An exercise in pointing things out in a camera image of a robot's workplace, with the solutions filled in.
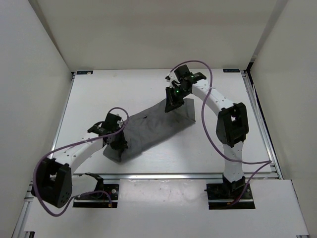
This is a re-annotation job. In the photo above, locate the blue table sticker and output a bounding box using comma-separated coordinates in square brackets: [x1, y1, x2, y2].
[76, 70, 94, 75]
[223, 68, 240, 73]

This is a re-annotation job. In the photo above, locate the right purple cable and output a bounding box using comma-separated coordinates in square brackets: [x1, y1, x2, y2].
[170, 60, 272, 205]

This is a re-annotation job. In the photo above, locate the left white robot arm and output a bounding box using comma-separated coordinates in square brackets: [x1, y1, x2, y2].
[32, 124, 125, 217]

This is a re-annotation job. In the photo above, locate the front aluminium table rail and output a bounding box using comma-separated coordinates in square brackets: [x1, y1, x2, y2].
[74, 173, 226, 179]

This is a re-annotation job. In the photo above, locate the right blue table sticker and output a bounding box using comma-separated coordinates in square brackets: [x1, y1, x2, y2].
[223, 68, 240, 73]

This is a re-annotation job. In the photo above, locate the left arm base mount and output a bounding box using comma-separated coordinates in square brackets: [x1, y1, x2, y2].
[72, 173, 119, 208]

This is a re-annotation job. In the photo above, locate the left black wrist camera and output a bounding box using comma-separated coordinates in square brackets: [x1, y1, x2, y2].
[102, 113, 121, 131]

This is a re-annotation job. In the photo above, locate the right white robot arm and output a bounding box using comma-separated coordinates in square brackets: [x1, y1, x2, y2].
[165, 69, 249, 198]

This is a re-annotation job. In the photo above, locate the purple cable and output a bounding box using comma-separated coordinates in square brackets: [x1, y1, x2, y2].
[33, 107, 129, 217]
[170, 60, 272, 205]

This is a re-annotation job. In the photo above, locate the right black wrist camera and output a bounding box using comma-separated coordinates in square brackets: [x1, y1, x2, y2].
[174, 64, 192, 82]

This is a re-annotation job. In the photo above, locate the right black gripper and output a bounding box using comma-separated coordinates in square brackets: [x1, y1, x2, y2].
[165, 86, 191, 113]

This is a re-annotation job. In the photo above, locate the left blue table sticker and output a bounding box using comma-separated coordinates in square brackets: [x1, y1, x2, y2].
[76, 70, 94, 75]

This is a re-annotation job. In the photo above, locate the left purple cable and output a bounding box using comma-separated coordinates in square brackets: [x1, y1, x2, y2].
[33, 107, 129, 217]

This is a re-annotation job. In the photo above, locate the grey pleated skirt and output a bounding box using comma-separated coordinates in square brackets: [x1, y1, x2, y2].
[103, 98, 196, 163]

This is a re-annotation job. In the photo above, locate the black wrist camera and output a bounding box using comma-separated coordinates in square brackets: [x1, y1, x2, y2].
[102, 113, 121, 131]
[174, 64, 192, 82]

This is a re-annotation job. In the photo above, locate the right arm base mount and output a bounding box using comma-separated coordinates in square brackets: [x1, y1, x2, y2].
[205, 176, 256, 210]

